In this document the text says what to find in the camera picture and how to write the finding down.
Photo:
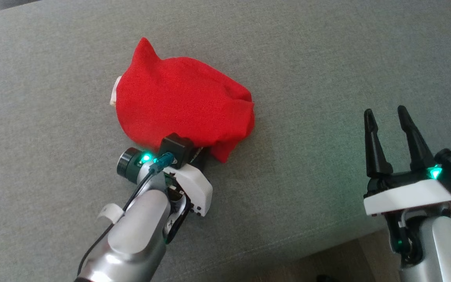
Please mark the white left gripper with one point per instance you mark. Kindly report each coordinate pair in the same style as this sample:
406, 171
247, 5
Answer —
198, 192

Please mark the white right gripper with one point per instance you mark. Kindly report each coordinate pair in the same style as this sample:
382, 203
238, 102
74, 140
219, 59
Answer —
405, 194

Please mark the red jersey with number 23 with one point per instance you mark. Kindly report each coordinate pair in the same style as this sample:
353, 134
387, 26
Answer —
182, 102

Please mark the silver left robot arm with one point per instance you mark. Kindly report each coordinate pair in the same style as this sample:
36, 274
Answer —
139, 223

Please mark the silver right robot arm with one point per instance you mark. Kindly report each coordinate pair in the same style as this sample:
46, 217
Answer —
444, 250

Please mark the grey sofa seat cushion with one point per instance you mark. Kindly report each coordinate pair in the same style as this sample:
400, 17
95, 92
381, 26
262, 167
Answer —
327, 58

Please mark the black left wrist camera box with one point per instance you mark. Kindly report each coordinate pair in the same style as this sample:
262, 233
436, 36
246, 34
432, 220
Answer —
175, 149

